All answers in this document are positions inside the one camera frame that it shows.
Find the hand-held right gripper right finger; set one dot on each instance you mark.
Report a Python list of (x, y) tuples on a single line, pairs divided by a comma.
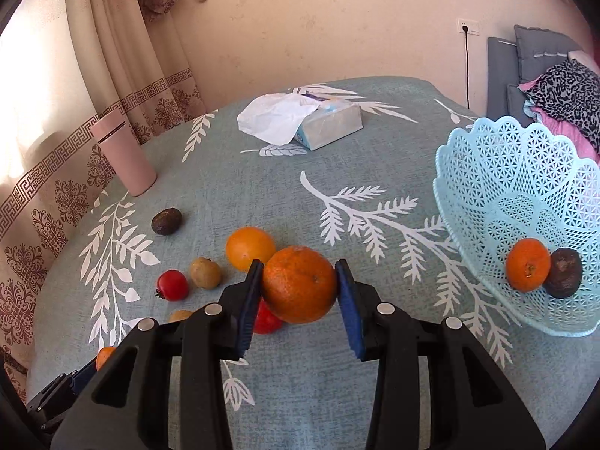
[(349, 309)]

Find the yellowish orange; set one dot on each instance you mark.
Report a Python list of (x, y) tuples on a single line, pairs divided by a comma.
[(248, 248)]

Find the red tomato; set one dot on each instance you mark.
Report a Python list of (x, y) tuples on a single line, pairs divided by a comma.
[(268, 322)]

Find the white wall socket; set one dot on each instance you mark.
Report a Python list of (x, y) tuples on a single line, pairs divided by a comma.
[(468, 26)]

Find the mandarin with stem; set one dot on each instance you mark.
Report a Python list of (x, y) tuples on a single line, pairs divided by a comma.
[(527, 265)]

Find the light blue plastic basket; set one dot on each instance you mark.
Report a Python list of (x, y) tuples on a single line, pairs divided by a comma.
[(515, 173)]

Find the small grey cushion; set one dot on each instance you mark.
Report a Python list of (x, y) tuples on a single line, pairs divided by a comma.
[(515, 103)]

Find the large grey cushion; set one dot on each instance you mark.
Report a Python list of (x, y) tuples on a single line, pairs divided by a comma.
[(539, 51)]

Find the brown kiwi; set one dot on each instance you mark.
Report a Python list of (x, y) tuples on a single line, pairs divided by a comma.
[(205, 273)]

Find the round orange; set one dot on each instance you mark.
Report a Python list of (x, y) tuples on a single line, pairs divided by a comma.
[(104, 357)]

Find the small tan fruit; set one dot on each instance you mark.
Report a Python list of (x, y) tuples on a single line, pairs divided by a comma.
[(180, 315)]

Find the small red fruit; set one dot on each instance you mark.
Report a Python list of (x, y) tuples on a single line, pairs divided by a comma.
[(172, 286)]

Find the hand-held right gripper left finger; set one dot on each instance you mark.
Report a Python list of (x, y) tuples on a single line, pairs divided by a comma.
[(251, 300)]

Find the tissue pack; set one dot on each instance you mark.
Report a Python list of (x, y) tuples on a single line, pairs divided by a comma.
[(323, 126)]

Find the large deep orange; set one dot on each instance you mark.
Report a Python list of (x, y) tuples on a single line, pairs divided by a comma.
[(300, 286)]

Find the dark wrinkled passion fruit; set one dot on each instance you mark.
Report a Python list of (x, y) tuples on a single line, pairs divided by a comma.
[(166, 221), (562, 273)]

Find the pink tumbler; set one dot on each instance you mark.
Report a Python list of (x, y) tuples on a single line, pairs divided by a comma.
[(124, 159)]

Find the leopard print cloth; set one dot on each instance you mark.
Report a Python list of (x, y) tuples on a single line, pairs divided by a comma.
[(572, 93)]

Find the beige patterned curtain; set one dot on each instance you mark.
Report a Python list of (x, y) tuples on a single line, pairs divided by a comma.
[(84, 103)]

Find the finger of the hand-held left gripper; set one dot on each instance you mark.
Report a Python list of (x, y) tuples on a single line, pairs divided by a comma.
[(84, 377)]

